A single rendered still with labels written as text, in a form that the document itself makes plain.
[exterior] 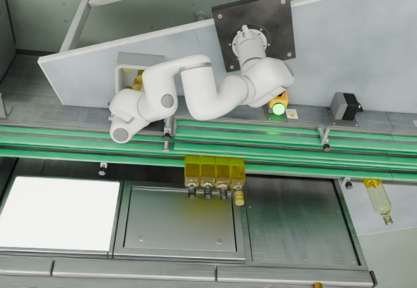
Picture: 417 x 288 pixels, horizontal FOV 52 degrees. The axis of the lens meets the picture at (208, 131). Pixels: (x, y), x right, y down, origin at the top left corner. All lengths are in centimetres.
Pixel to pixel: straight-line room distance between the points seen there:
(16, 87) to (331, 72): 150
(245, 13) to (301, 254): 91
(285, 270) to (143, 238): 52
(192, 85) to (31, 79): 139
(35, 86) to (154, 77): 125
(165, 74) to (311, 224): 96
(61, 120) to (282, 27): 91
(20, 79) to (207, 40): 112
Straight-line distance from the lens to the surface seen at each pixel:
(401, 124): 193
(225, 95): 110
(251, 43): 150
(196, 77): 109
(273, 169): 176
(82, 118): 177
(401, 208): 254
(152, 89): 113
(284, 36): 159
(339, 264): 174
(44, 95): 224
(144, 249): 157
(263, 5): 151
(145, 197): 171
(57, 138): 172
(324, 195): 193
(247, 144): 170
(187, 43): 160
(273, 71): 120
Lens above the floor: 213
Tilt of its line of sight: 48 degrees down
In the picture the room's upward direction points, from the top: 177 degrees clockwise
